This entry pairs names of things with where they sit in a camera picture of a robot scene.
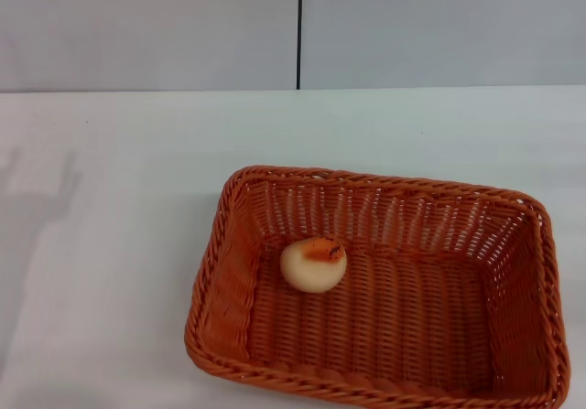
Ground orange woven plastic basket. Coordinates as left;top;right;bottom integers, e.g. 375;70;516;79
183;165;572;409

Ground round cream bun orange top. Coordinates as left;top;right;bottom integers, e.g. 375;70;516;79
279;237;348;294

